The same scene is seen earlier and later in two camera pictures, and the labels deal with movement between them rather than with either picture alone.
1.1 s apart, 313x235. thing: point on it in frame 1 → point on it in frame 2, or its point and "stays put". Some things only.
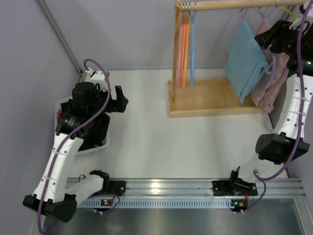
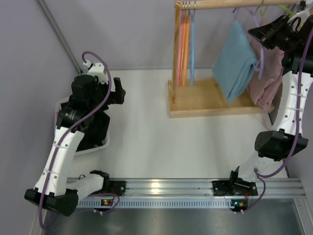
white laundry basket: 88,149 stays put
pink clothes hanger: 180,47 stays put
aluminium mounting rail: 280,193 stays put
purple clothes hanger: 273,57 → 260,61
